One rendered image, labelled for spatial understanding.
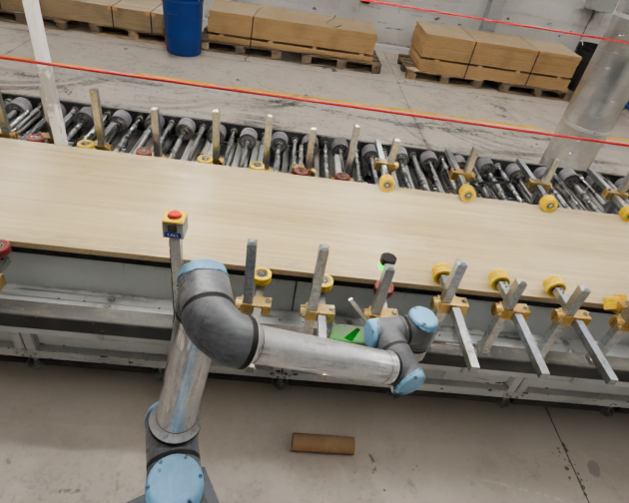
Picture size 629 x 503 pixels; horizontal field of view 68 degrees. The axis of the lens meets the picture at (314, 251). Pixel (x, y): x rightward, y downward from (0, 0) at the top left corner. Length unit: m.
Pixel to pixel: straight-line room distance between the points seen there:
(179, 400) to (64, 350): 1.41
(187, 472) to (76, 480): 1.09
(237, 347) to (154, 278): 1.17
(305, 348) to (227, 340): 0.19
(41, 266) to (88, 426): 0.81
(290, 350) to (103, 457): 1.57
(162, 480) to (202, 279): 0.60
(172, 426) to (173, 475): 0.12
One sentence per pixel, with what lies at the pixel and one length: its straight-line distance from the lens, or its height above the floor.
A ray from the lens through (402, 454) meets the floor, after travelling 2.55.
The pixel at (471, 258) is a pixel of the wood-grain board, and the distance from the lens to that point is 2.24.
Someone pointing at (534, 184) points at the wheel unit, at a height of 0.96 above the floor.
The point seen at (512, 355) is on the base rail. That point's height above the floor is 0.70.
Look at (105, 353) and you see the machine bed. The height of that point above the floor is 0.17.
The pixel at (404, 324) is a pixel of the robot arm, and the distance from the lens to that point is 1.38.
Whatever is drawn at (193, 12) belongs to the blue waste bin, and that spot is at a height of 0.57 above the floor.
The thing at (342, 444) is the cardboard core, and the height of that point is 0.08.
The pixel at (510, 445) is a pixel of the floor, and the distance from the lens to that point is 2.82.
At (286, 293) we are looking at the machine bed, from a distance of 2.04.
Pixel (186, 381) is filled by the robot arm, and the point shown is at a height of 1.13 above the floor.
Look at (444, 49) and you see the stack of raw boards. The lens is 7.63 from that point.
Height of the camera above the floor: 2.15
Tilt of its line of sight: 38 degrees down
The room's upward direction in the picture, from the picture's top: 10 degrees clockwise
